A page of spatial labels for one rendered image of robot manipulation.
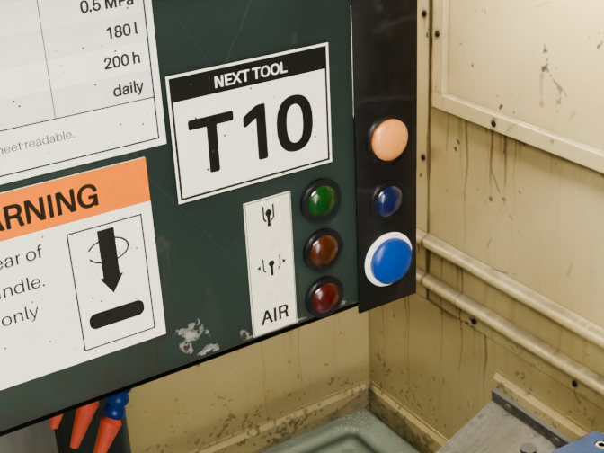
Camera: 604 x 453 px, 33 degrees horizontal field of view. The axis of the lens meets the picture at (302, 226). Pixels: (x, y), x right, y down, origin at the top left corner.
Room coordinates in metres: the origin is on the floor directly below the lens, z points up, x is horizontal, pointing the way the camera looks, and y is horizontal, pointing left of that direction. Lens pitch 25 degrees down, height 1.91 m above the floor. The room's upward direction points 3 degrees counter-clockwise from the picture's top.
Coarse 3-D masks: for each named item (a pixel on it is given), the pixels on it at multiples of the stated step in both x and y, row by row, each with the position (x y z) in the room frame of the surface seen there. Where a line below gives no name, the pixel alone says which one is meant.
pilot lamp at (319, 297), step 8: (320, 288) 0.54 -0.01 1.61; (328, 288) 0.54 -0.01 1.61; (336, 288) 0.54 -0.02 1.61; (320, 296) 0.53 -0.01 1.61; (328, 296) 0.53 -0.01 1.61; (336, 296) 0.54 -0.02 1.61; (320, 304) 0.53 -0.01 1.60; (328, 304) 0.53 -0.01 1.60; (336, 304) 0.54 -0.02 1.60; (320, 312) 0.53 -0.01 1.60
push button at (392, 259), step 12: (396, 240) 0.56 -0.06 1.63; (384, 252) 0.55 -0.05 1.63; (396, 252) 0.56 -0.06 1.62; (408, 252) 0.56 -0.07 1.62; (372, 264) 0.55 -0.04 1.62; (384, 264) 0.55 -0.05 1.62; (396, 264) 0.56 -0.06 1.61; (408, 264) 0.56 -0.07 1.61; (384, 276) 0.55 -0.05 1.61; (396, 276) 0.56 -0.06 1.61
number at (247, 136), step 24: (240, 96) 0.52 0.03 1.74; (264, 96) 0.52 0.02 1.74; (288, 96) 0.53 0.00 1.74; (312, 96) 0.54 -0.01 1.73; (240, 120) 0.51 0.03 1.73; (264, 120) 0.52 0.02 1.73; (288, 120) 0.53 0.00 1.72; (312, 120) 0.54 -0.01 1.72; (240, 144) 0.51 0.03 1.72; (264, 144) 0.52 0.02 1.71; (288, 144) 0.53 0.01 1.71; (312, 144) 0.54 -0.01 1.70; (240, 168) 0.51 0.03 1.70; (264, 168) 0.52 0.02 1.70
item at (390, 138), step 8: (392, 120) 0.56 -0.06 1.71; (384, 128) 0.56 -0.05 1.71; (392, 128) 0.56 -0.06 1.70; (400, 128) 0.56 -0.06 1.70; (376, 136) 0.55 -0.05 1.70; (384, 136) 0.56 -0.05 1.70; (392, 136) 0.56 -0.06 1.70; (400, 136) 0.56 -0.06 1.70; (376, 144) 0.55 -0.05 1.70; (384, 144) 0.55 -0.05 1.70; (392, 144) 0.56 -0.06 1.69; (400, 144) 0.56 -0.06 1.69; (376, 152) 0.55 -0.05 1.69; (384, 152) 0.56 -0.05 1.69; (392, 152) 0.56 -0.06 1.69; (400, 152) 0.56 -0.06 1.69; (384, 160) 0.56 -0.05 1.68
